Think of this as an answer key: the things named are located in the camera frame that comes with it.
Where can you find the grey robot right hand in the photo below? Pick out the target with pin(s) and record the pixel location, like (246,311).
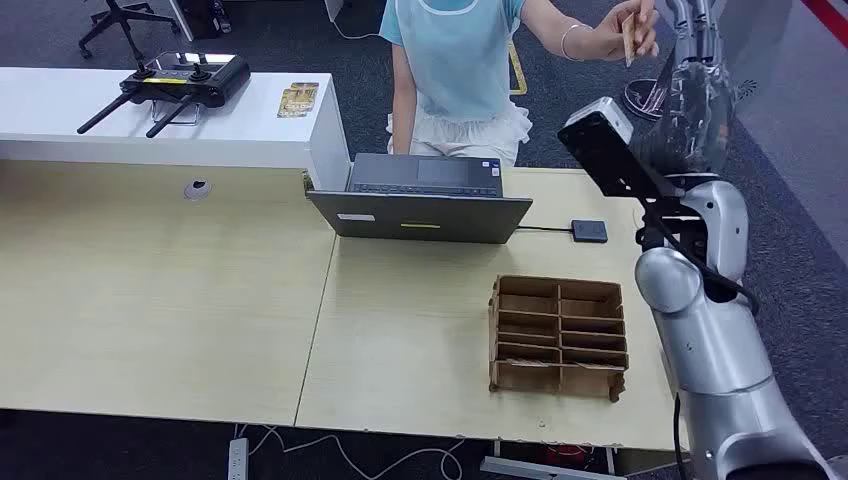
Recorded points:
(696,119)

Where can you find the person's left hand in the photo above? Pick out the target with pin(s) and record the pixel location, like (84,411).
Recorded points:
(613,36)

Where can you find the yellow printed ID card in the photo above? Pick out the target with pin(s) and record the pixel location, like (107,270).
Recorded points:
(629,40)

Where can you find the person's left forearm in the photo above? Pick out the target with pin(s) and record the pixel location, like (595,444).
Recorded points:
(550,23)

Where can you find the person's right forearm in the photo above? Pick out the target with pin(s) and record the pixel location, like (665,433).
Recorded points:
(403,112)

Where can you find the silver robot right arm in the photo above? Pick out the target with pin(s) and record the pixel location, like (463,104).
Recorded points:
(715,344)

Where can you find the person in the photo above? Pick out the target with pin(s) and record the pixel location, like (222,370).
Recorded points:
(457,66)

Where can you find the small black USB device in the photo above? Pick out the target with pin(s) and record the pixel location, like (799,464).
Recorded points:
(590,231)

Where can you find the brown cardboard compartment organiser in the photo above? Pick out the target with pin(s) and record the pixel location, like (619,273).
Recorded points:
(560,331)

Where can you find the grey open laptop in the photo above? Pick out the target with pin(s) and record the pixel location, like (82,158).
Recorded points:
(424,215)

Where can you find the red object under desk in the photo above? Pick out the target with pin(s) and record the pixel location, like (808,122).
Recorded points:
(566,454)

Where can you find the grey desk foot bar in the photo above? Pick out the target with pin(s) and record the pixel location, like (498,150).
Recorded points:
(530,469)

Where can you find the black cabinet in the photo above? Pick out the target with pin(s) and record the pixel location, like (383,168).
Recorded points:
(202,16)

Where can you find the black remote controller with antennas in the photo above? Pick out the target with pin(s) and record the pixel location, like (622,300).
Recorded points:
(192,79)

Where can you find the grey round desk grommet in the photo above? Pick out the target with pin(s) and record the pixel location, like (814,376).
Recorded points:
(197,189)

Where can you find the black office chair base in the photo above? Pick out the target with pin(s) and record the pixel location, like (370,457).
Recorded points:
(122,20)

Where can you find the white reception counter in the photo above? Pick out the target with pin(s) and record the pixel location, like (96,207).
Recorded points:
(66,112)

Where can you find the white power strip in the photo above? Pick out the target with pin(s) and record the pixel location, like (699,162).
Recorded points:
(238,458)

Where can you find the chrome stanchion post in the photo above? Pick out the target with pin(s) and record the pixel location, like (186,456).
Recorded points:
(639,99)

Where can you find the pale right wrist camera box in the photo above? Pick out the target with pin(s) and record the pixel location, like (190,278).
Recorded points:
(599,142)

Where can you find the yellow metal frame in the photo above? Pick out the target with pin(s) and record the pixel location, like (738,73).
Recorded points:
(517,69)

